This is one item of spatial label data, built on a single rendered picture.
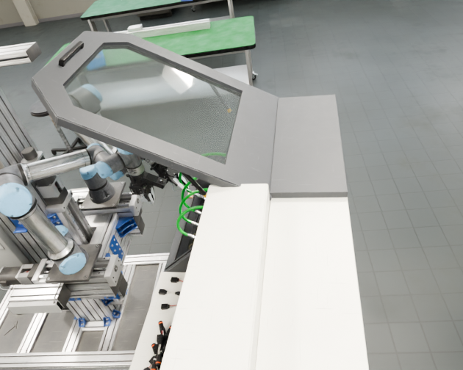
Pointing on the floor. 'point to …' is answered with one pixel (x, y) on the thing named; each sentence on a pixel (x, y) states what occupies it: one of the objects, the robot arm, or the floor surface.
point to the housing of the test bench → (309, 247)
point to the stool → (56, 129)
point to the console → (223, 284)
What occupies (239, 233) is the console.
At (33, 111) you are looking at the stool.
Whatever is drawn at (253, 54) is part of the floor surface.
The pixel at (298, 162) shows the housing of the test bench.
